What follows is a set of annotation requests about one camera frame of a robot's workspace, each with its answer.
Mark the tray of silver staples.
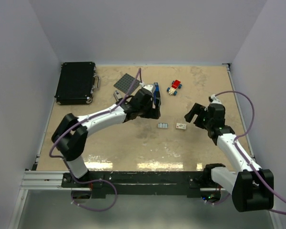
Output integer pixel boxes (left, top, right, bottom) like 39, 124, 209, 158
157, 123, 168, 129

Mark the white staple box sleeve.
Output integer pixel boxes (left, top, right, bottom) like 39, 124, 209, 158
176, 123, 187, 130

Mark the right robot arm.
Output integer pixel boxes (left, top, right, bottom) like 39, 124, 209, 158
184, 102, 274, 212

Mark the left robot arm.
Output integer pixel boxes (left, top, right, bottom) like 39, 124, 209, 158
49, 84, 160, 187

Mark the small white stapler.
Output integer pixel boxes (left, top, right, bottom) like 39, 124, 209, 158
113, 90, 123, 102

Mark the red white toy car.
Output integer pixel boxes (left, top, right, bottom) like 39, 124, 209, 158
167, 80, 182, 96

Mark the grey studded building plate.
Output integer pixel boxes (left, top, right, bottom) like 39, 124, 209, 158
114, 73, 140, 95

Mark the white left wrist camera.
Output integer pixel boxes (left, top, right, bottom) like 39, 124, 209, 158
139, 82, 156, 94

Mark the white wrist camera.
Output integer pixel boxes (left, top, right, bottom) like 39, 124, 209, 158
139, 82, 156, 94
208, 94, 222, 104

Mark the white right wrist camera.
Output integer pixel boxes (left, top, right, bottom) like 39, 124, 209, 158
208, 94, 222, 104

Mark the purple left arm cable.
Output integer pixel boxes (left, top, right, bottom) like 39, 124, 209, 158
49, 68, 145, 159

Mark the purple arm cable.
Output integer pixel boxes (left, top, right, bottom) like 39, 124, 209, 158
211, 91, 286, 217
49, 68, 145, 159

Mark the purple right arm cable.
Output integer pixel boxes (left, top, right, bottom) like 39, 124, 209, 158
211, 91, 286, 217

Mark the aluminium table edge rail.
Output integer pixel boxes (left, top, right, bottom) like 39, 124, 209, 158
223, 63, 255, 159

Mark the black case with metal handle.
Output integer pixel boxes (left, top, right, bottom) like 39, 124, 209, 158
54, 62, 99, 105

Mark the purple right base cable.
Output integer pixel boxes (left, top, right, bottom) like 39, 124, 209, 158
204, 186, 232, 206

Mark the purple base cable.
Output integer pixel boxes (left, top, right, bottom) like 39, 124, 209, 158
71, 178, 119, 212
204, 186, 232, 206

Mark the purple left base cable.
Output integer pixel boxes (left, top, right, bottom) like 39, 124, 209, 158
71, 178, 119, 212

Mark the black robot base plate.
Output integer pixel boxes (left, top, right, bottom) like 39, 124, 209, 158
61, 170, 232, 199

